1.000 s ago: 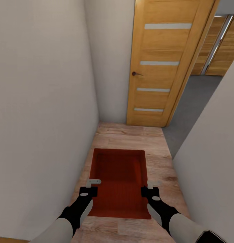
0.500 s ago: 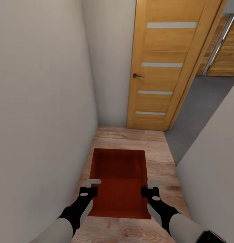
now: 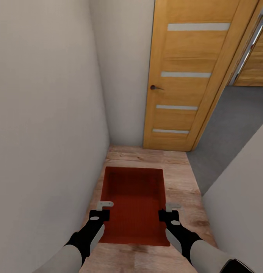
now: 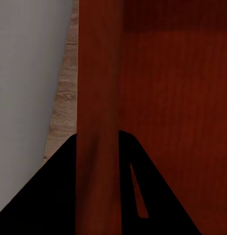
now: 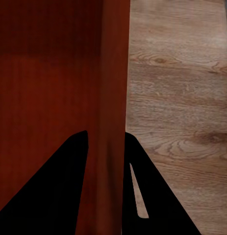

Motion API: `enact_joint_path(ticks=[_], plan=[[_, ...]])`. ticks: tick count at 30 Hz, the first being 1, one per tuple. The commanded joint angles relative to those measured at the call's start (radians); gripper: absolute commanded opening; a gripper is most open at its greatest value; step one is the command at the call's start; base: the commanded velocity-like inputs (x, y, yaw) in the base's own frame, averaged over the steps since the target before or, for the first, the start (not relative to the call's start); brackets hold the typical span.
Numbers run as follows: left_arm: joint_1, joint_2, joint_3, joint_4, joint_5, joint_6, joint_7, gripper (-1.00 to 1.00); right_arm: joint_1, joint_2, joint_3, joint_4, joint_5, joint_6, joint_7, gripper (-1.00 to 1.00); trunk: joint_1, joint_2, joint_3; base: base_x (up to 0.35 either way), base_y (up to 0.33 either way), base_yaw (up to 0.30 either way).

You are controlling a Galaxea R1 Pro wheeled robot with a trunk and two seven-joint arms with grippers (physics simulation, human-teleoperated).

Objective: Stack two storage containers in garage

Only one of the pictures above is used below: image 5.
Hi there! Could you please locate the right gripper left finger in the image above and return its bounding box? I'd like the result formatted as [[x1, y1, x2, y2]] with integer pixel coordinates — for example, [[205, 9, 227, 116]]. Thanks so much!
[[0, 130, 89, 235]]

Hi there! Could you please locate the storage box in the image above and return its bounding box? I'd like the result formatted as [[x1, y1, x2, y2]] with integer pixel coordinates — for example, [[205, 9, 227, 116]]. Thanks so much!
[[0, 0, 130, 235]]

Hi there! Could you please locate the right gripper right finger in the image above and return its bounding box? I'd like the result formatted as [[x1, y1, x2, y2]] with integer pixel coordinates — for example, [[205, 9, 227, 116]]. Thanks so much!
[[122, 132, 201, 235]]

